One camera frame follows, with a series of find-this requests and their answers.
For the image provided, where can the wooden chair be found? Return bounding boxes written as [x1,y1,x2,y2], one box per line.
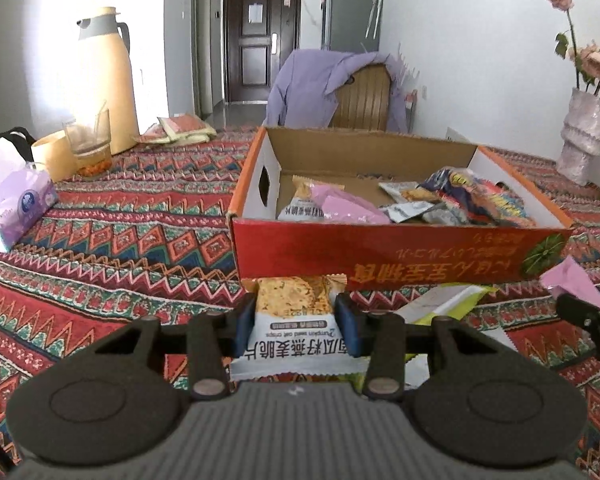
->
[330,64,393,133]

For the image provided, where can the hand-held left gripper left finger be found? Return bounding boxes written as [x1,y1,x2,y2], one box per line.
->
[55,294,257,402]

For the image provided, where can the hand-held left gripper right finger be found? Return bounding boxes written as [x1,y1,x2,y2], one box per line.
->
[335,294,546,402]

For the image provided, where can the grey fridge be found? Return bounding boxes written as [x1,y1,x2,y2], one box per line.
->
[321,0,382,56]

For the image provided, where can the purple tissue pack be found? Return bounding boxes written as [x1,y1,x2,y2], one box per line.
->
[0,137,60,252]

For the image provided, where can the red cardboard box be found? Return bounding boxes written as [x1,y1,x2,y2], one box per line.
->
[227,126,575,292]

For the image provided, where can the dried pink rose bouquet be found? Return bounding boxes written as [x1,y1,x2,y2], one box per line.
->
[541,0,600,106]

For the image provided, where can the yellow thermos jug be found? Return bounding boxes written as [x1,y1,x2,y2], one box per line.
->
[76,6,141,155]

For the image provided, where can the white grey snack packet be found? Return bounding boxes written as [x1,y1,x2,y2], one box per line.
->
[385,200,448,224]

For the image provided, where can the black bag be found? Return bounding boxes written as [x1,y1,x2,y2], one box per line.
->
[0,127,37,161]

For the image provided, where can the colourful foil snack packet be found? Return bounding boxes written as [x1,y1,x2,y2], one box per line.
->
[422,167,537,227]

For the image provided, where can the green snack packet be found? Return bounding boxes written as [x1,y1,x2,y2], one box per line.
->
[392,282,498,326]

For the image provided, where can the pile of flat sachets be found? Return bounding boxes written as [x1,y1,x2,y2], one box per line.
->
[135,114,217,146]

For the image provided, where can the pink white vase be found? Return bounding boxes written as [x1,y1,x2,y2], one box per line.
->
[556,87,600,186]

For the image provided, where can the yellow mug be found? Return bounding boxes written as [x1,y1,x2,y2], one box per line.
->
[31,130,78,183]

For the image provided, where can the dark brown door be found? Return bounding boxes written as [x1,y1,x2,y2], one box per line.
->
[223,0,302,103]

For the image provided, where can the purple jacket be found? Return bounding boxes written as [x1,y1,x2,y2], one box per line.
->
[264,49,413,133]

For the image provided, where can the glass cup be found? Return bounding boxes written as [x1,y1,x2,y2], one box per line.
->
[63,107,114,177]

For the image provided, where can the pink snack packet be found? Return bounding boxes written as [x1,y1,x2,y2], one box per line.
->
[310,183,393,225]
[539,256,600,318]

